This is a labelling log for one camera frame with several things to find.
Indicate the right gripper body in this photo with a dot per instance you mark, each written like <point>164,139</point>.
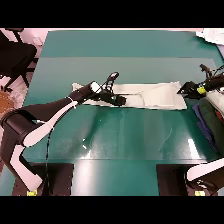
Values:
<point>190,89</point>

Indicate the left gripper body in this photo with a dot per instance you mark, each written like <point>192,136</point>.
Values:
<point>113,99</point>

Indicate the white T-shirt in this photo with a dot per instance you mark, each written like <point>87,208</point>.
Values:
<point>156,96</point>

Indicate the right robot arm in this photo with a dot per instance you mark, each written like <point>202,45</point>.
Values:
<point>216,83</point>

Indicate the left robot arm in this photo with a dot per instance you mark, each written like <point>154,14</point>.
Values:
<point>50,111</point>

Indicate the white garment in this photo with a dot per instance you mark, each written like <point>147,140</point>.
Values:
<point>216,98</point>
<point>211,35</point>

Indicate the orange garment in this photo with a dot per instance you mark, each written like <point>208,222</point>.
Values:
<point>220,115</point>

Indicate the dark green garment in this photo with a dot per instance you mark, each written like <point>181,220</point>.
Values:
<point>211,125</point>

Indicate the black office chair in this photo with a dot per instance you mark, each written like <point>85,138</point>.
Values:
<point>16,55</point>

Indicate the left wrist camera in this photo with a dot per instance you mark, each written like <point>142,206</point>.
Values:
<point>111,78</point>

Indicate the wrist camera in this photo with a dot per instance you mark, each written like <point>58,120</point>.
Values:
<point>205,70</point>
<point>111,78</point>

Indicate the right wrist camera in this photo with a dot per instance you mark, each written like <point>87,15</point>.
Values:
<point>205,70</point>

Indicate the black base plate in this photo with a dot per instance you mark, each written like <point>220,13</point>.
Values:
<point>61,180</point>
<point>170,180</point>

